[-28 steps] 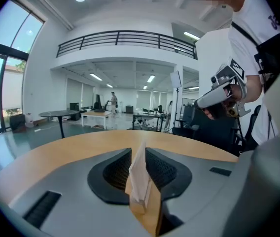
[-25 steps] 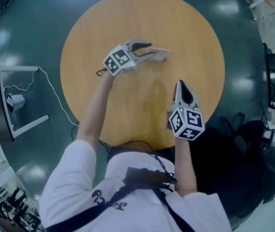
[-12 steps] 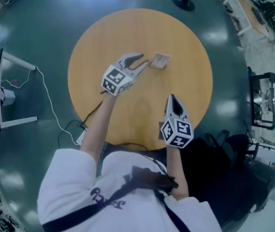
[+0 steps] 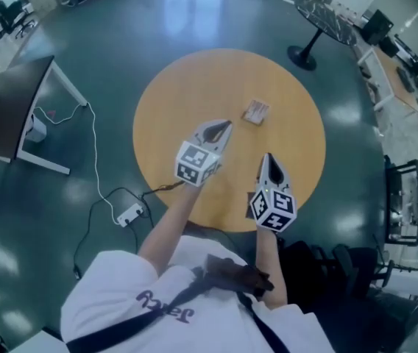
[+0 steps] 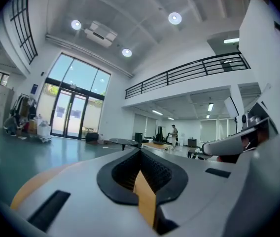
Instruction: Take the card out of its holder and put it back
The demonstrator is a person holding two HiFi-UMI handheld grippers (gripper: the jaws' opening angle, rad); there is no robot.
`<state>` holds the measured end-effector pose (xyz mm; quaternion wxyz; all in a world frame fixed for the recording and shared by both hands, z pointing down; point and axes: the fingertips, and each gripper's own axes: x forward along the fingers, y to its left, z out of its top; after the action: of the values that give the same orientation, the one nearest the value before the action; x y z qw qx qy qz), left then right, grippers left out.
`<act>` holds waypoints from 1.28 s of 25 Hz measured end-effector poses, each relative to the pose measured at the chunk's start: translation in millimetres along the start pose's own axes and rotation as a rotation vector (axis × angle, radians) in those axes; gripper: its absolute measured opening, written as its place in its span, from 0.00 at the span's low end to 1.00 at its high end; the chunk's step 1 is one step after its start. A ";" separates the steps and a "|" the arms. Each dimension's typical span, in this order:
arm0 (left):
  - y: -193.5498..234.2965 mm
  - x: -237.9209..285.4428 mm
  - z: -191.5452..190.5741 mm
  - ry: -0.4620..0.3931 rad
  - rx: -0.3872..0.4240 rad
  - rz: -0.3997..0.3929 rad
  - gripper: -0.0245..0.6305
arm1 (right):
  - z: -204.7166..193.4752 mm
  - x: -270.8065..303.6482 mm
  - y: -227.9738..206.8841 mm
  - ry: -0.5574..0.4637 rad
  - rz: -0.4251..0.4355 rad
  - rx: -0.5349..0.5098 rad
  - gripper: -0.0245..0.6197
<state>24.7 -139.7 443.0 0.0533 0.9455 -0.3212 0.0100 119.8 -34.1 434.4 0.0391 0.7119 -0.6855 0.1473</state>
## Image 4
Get white bin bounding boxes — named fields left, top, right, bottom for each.
left=24, top=112, right=48, bottom=143

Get black metal frame rack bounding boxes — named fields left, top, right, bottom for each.
left=383, top=154, right=418, bottom=248

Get black office chair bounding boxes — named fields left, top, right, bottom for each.
left=278, top=240, right=394, bottom=308

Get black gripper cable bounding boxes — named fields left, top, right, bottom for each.
left=141, top=181, right=186, bottom=199

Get black chest device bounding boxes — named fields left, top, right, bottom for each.
left=206, top=254, right=275, bottom=302

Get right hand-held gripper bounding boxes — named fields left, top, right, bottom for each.
left=244, top=152, right=299, bottom=234

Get white floor cable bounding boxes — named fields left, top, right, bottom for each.
left=34, top=102, right=120, bottom=216

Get black marble round table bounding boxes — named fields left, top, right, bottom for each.
left=286, top=0, right=358, bottom=72

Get person's left forearm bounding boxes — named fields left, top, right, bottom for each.
left=137, top=183, right=199, bottom=276

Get person's white shirt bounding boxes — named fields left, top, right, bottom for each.
left=60, top=233, right=337, bottom=353

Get person's right forearm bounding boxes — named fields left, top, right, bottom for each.
left=255, top=227, right=290, bottom=311

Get black floor cable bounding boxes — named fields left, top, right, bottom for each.
left=72, top=185, right=155, bottom=279

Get white power strip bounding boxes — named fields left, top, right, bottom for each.
left=116, top=203, right=145, bottom=228

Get wooden desk with white legs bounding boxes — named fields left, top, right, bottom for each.
left=358, top=44, right=418, bottom=113

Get black desk with white legs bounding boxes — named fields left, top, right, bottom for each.
left=0, top=55, right=88, bottom=176

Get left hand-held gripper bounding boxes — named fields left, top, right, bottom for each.
left=174, top=118, right=234, bottom=188

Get tall black cabinet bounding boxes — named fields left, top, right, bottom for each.
left=361, top=9, right=394, bottom=46

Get black harness straps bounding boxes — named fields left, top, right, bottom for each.
left=65, top=266, right=291, bottom=353

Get round wooden table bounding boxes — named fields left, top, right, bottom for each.
left=132, top=49, right=327, bottom=233

